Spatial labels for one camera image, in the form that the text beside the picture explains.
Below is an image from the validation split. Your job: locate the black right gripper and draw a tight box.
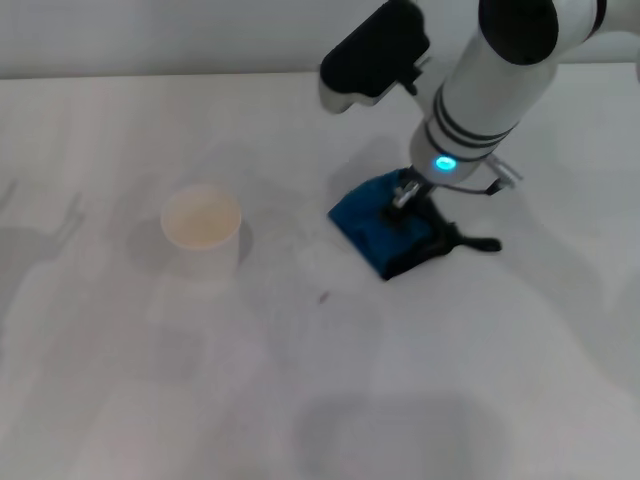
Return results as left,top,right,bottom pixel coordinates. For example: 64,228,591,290
380,167,442,228

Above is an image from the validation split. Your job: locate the blue rag with black trim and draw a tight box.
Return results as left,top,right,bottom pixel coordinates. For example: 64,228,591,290
327,169,503,281

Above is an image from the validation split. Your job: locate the white paper cup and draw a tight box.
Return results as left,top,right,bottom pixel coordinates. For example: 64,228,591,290
160,183,243,281

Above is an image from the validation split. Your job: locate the small silver metal connector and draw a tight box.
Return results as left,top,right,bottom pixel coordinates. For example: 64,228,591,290
392,180,420,207

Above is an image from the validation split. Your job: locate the thin cable with metal plug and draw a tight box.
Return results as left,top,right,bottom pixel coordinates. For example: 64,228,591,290
447,154,524,197

